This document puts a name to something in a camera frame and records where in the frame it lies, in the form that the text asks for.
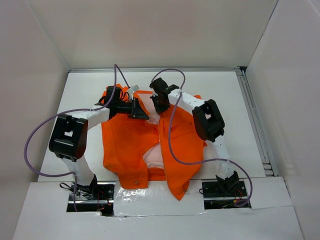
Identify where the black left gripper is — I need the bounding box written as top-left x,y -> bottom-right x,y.
114,97 -> 149,120

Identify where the orange jacket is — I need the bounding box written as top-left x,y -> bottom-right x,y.
101,90 -> 206,201

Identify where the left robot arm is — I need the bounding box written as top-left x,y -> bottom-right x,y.
48,85 -> 149,200

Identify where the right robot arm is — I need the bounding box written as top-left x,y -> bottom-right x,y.
149,77 -> 239,196

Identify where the white taped cover sheet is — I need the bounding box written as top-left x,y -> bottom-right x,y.
113,180 -> 206,217

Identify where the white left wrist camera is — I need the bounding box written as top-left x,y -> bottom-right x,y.
127,85 -> 140,94

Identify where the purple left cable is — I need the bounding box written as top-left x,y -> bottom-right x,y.
23,63 -> 131,213

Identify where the purple cable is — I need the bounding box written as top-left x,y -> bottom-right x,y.
23,63 -> 131,213
151,68 -> 253,208

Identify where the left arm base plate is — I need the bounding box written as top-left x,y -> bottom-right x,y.
59,182 -> 116,217

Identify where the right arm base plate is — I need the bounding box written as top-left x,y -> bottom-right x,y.
198,177 -> 250,210

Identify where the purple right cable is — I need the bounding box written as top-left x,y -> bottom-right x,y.
151,68 -> 253,208

